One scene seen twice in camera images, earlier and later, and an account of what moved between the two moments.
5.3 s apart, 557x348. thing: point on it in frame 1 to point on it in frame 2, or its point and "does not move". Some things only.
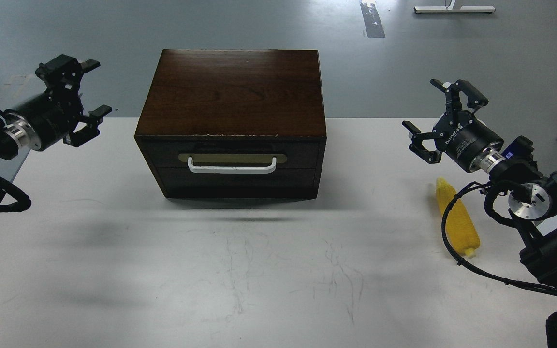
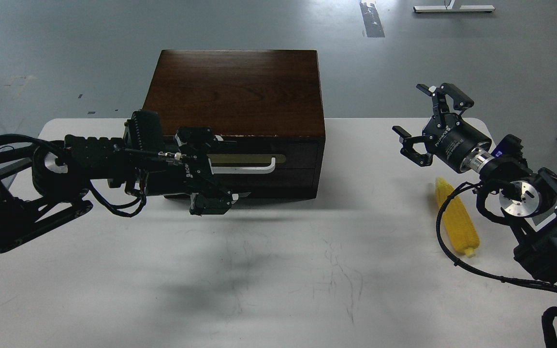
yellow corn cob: (460, 227) does not move
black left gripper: (47, 118) to (192, 173)
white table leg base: (450, 9) does not move
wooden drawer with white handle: (231, 157) does not move
